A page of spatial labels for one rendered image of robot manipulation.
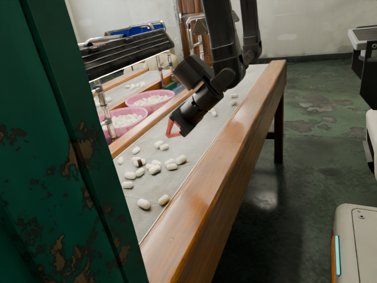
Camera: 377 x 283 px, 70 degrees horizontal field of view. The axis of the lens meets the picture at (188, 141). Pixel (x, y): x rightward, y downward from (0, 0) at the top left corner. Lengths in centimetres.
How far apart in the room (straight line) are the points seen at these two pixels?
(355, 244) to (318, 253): 34
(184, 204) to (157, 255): 14
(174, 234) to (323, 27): 514
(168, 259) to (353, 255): 83
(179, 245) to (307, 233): 118
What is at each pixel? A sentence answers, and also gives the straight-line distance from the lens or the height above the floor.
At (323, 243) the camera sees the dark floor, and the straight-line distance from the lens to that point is 162.
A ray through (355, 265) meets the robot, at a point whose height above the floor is 28.
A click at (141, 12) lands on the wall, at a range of 650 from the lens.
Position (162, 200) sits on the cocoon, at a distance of 67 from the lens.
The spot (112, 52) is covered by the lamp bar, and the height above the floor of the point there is 109.
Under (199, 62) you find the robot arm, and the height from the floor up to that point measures 105.
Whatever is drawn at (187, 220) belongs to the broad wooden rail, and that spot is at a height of 76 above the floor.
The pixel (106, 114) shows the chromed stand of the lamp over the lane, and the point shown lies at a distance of 101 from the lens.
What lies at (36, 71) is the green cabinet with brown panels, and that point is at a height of 114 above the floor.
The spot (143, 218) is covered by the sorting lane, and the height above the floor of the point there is 74.
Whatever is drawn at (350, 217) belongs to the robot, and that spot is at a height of 28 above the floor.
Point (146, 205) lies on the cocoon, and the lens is 67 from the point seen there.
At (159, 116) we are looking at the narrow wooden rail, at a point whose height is 76.
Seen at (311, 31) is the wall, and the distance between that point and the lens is 549.
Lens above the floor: 116
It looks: 26 degrees down
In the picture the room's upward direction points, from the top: 9 degrees counter-clockwise
